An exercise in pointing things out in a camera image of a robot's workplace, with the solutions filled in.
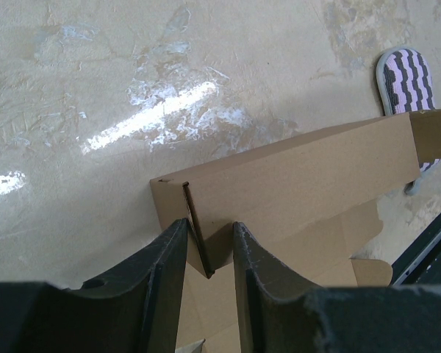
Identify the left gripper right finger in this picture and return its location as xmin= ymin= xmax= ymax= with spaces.
xmin=233 ymin=222 xmax=441 ymax=352

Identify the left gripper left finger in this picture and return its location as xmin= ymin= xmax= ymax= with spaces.
xmin=0 ymin=219 xmax=188 ymax=352

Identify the cardboard box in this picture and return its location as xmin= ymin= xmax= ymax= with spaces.
xmin=150 ymin=110 xmax=441 ymax=352

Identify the purple black striped sponge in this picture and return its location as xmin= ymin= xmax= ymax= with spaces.
xmin=375 ymin=46 xmax=441 ymax=196

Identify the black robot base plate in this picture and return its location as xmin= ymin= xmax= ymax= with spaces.
xmin=390 ymin=213 xmax=441 ymax=285

